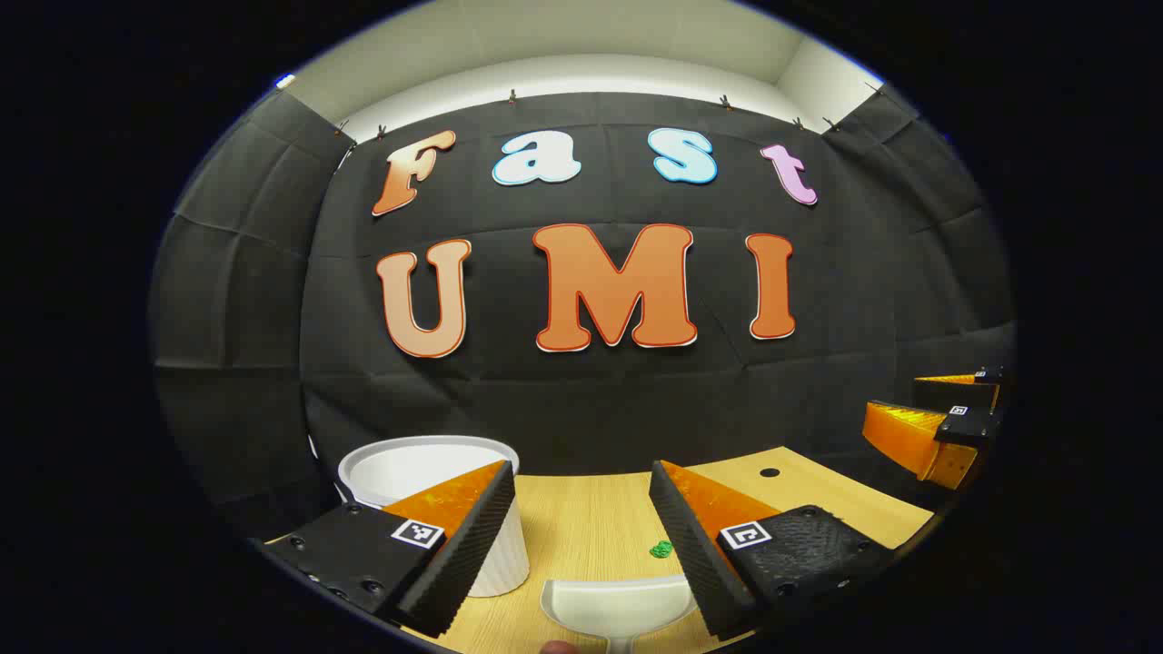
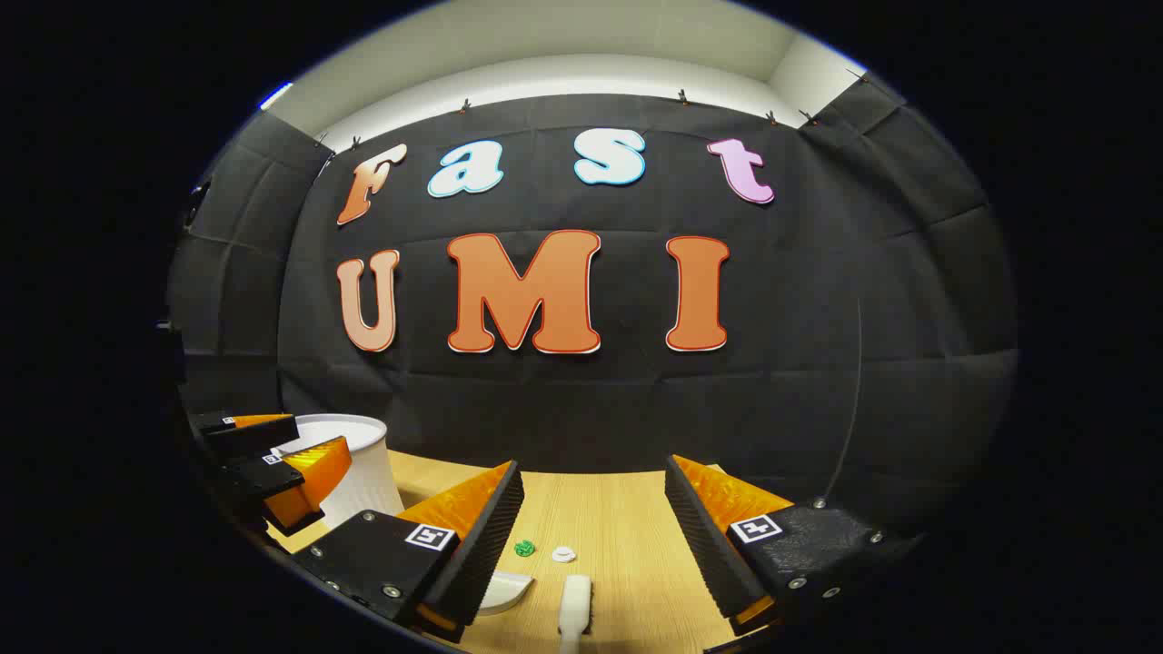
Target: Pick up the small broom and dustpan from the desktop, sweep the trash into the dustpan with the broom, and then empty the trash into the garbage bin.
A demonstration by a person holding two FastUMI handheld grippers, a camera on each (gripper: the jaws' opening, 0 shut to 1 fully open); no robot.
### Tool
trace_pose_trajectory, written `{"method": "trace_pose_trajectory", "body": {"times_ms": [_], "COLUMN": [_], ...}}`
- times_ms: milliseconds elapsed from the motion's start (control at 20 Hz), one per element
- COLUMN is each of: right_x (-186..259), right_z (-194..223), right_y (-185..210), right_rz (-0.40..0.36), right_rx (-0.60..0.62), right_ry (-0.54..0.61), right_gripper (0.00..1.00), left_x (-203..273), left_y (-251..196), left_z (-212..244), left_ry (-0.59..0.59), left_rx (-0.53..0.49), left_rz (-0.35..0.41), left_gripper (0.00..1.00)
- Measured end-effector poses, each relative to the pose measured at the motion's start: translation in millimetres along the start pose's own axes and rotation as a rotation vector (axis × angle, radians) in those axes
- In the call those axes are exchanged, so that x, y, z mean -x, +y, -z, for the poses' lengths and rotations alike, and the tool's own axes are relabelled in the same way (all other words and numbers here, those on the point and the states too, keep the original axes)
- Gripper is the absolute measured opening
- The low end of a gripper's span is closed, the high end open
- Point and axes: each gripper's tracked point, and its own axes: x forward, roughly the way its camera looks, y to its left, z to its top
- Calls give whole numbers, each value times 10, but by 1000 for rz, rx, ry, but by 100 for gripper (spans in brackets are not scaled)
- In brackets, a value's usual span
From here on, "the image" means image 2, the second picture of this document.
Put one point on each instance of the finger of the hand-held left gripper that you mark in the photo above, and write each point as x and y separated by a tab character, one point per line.
245	436
259	486

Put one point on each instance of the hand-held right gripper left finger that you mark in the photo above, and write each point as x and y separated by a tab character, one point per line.
486	536

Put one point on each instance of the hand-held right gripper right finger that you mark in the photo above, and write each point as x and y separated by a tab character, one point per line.
700	536

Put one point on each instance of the green paper ball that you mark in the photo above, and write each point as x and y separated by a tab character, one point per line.
524	549

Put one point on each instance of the white dustpan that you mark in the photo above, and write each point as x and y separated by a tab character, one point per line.
507	590

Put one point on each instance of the white paper ball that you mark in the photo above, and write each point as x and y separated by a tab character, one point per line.
563	553

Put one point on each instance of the white ribbed garbage bin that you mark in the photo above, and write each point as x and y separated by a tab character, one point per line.
363	472

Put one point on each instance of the small white broom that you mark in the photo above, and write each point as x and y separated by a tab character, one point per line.
574	609

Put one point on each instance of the wooden desktop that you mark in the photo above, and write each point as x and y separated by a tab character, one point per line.
618	518

